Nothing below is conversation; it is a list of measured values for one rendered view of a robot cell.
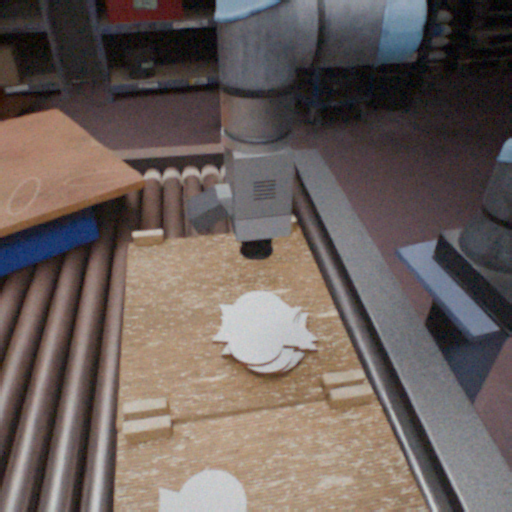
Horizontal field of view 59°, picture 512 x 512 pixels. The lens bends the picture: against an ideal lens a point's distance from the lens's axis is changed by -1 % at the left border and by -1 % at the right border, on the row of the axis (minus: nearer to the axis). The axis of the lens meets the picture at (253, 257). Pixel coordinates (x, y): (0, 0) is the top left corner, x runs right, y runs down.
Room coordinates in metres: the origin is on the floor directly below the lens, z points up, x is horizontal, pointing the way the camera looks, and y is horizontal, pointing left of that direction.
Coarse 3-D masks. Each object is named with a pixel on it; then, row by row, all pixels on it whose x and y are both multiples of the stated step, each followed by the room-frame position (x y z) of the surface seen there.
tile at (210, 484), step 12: (192, 480) 0.25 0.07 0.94; (204, 480) 0.25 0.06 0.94; (216, 480) 0.25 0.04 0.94; (228, 480) 0.25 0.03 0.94; (168, 492) 0.24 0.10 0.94; (180, 492) 0.24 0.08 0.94; (192, 492) 0.24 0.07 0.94; (204, 492) 0.24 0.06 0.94; (216, 492) 0.24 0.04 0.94; (228, 492) 0.24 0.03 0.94; (240, 492) 0.24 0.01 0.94; (168, 504) 0.22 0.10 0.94; (180, 504) 0.22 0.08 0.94; (192, 504) 0.22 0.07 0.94; (204, 504) 0.22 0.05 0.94; (216, 504) 0.22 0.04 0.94; (228, 504) 0.22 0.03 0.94; (240, 504) 0.22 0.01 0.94
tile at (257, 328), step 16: (240, 304) 0.52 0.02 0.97; (256, 304) 0.52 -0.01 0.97; (272, 304) 0.52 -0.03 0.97; (224, 320) 0.48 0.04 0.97; (240, 320) 0.48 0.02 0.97; (256, 320) 0.48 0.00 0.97; (272, 320) 0.48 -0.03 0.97; (288, 320) 0.48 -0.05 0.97; (224, 336) 0.45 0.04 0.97; (240, 336) 0.45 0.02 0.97; (256, 336) 0.45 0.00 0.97; (272, 336) 0.45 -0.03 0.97; (288, 336) 0.45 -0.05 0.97; (240, 352) 0.42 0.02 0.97; (256, 352) 0.42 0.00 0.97; (272, 352) 0.42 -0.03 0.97
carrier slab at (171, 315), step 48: (192, 240) 0.73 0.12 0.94; (288, 240) 0.73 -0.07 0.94; (144, 288) 0.59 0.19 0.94; (192, 288) 0.59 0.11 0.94; (240, 288) 0.59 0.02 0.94; (288, 288) 0.59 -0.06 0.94; (144, 336) 0.48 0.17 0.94; (192, 336) 0.48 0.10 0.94; (336, 336) 0.48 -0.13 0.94; (144, 384) 0.39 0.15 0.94; (192, 384) 0.39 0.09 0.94; (240, 384) 0.39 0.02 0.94; (288, 384) 0.39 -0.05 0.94
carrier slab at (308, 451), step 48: (192, 432) 0.32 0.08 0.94; (240, 432) 0.32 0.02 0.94; (288, 432) 0.32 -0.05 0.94; (336, 432) 0.32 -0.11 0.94; (384, 432) 0.31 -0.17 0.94; (144, 480) 0.25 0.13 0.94; (240, 480) 0.25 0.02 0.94; (288, 480) 0.25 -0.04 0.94; (336, 480) 0.25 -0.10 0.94; (384, 480) 0.25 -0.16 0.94
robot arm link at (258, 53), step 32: (224, 0) 0.44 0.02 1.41; (256, 0) 0.42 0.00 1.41; (288, 0) 0.43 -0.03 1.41; (224, 32) 0.44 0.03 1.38; (256, 32) 0.42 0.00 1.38; (288, 32) 0.43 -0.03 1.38; (224, 64) 0.44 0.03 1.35; (256, 64) 0.42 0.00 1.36; (288, 64) 0.44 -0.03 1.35; (256, 96) 0.42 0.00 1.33
